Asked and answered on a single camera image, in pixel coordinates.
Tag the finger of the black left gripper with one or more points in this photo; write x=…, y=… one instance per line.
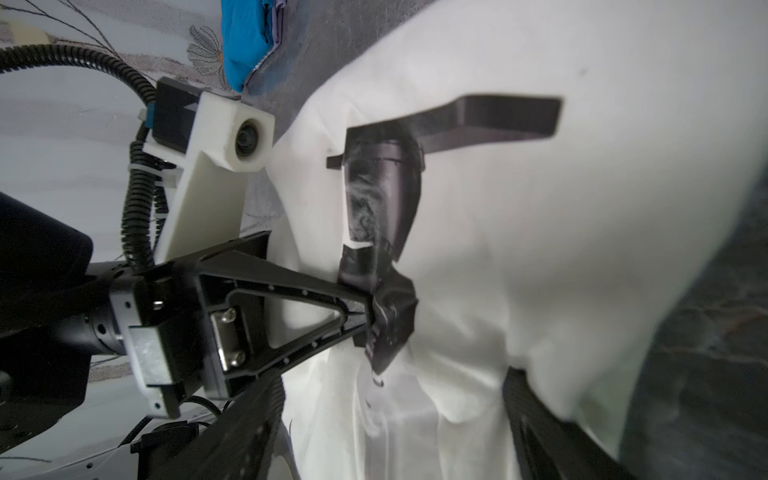
x=246, y=353
x=237, y=274

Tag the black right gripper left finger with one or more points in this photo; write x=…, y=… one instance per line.
x=240, y=443

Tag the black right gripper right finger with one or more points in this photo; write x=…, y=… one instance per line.
x=548, y=448

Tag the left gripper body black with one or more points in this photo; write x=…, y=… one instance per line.
x=186, y=328

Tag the white t-shirt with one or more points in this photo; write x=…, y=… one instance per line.
x=553, y=257

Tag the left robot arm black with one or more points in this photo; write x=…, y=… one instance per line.
x=55, y=308

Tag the folded blue t-shirt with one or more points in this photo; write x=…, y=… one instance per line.
x=238, y=28

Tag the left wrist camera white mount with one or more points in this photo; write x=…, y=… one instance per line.
x=212, y=144

